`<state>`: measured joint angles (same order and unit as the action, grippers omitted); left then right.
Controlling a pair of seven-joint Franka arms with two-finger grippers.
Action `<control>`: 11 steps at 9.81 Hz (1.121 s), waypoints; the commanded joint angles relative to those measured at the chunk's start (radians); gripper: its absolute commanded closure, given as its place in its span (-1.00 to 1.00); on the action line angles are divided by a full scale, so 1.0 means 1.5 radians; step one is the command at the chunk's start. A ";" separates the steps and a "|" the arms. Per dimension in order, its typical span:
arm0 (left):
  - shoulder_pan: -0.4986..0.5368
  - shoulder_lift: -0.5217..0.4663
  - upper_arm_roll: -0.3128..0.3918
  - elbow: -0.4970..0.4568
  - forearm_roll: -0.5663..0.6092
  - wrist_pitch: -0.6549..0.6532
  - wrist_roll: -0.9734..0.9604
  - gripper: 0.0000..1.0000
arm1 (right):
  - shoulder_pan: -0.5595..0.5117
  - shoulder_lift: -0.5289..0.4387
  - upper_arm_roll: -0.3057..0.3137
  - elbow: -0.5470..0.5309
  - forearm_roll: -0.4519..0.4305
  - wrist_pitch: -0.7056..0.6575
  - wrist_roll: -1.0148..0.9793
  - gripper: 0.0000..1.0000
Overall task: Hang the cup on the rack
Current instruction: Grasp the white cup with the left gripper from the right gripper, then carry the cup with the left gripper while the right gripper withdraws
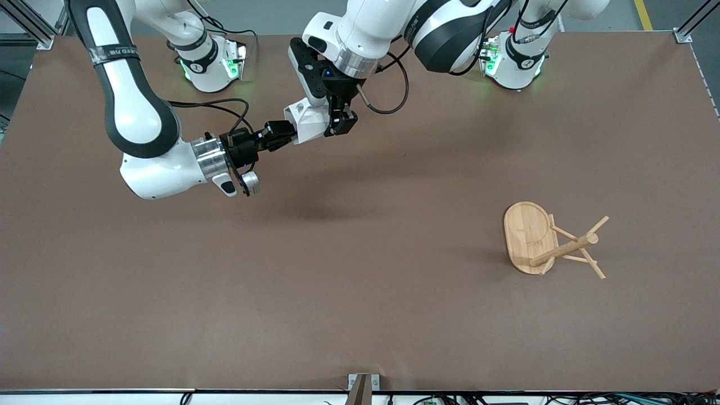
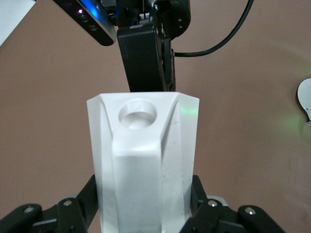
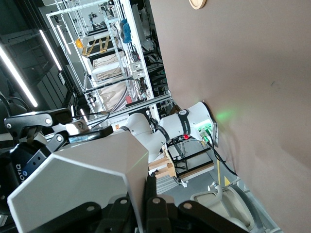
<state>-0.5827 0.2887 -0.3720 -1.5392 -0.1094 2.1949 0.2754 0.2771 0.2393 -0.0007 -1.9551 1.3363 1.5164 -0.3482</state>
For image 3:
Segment white faceted cup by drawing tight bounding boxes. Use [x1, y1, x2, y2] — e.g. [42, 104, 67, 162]
[7, 132, 149, 233]

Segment black metal frame shelf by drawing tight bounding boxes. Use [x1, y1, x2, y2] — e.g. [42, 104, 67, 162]
[166, 139, 216, 181]

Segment white aluminium frame cell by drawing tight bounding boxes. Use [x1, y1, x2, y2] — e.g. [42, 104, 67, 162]
[46, 0, 156, 107]

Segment beige office chair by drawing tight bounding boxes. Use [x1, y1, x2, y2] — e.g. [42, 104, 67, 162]
[190, 181, 267, 233]

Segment black left arm base cable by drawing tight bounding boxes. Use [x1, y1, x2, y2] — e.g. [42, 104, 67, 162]
[204, 130, 240, 177]

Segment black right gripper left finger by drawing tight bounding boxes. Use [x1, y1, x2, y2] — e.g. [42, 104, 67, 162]
[4, 108, 114, 153]

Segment silver aluminium rail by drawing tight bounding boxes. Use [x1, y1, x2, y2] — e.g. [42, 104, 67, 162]
[84, 93, 173, 127]

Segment blue plush object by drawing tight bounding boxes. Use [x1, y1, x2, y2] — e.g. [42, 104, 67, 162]
[120, 18, 132, 44]

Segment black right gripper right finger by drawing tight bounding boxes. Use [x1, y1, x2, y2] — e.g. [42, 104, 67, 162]
[80, 175, 249, 233]

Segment brown table cover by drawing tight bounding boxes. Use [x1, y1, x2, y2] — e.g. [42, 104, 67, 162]
[148, 0, 311, 233]

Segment wooden cup rack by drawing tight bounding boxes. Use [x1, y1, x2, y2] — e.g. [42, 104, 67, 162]
[189, 0, 207, 10]

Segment yellow black striped board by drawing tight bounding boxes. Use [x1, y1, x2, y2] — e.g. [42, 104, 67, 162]
[81, 36, 111, 57]

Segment long ceiling light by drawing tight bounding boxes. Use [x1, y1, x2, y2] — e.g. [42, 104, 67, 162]
[0, 46, 39, 108]
[39, 29, 63, 71]

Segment white plastic sheet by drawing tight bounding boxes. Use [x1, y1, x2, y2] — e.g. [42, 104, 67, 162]
[98, 81, 131, 110]

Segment wooden block stack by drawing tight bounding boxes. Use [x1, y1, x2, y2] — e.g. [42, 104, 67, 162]
[148, 155, 178, 180]

